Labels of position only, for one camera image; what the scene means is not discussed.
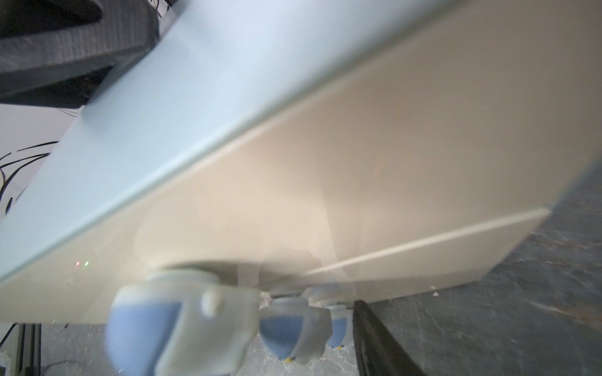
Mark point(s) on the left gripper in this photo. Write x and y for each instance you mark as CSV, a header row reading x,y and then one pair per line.
x,y
57,53

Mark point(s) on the light blue drawer box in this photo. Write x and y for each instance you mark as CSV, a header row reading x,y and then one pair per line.
x,y
270,162

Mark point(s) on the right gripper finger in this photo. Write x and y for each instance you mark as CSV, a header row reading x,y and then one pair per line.
x,y
377,351

